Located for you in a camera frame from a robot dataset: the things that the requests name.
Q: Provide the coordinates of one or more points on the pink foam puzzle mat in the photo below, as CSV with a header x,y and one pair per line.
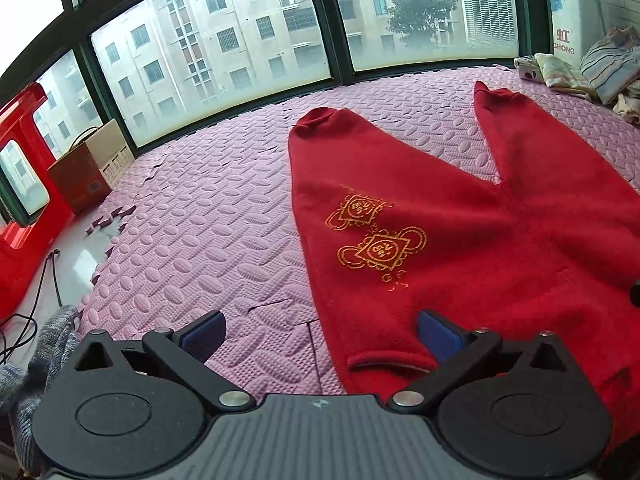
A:
x,y
200,260

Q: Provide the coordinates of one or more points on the grey knitted cloth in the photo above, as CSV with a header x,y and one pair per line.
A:
x,y
25,375

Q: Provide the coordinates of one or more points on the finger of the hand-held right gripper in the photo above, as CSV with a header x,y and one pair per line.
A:
x,y
636,294

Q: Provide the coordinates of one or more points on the red pants with gold embroidery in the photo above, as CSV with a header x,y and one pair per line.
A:
x,y
450,260

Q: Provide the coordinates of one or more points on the brown cardboard box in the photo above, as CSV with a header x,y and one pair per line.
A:
x,y
75,185

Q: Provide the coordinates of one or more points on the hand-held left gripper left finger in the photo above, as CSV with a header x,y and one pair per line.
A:
x,y
202,335

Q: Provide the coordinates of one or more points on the red plastic chair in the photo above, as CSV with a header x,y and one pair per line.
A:
x,y
30,260

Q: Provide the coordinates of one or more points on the yellow green striped cloth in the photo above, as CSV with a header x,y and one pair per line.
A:
x,y
560,75

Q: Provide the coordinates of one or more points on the blue striped cloth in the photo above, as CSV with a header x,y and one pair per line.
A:
x,y
610,65

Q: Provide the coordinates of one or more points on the white louvred panel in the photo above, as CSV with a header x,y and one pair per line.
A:
x,y
485,0

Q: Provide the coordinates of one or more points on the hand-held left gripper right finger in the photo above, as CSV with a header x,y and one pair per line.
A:
x,y
440,337

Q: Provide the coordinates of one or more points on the beige apartment building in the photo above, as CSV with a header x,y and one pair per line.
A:
x,y
225,35

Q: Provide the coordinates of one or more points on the white patterned cloth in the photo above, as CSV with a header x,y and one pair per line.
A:
x,y
527,67

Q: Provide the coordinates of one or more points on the green tree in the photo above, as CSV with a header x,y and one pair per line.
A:
x,y
420,5

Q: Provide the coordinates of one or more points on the dark green window frame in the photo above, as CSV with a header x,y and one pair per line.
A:
x,y
335,35

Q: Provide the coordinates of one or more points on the cream cloth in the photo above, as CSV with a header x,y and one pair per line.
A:
x,y
627,107

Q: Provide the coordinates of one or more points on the white carton with red print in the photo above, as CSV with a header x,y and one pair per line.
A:
x,y
565,10

